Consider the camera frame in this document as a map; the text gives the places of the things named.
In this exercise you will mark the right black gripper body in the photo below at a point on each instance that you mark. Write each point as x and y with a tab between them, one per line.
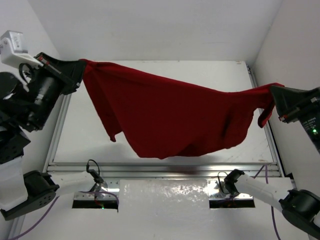
309	115

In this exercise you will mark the red t shirt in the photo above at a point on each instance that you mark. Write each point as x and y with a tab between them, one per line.
162	117

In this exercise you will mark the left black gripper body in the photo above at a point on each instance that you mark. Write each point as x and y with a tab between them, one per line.
58	73

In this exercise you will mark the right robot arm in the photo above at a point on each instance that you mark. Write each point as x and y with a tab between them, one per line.
301	208

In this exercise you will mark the white foam cover panel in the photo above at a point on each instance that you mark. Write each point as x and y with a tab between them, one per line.
159	210

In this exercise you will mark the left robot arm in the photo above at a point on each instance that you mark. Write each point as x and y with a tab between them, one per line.
26	102

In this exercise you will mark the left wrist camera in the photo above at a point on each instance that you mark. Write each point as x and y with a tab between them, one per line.
14	51

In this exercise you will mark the aluminium frame rail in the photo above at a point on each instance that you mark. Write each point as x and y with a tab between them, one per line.
80	137

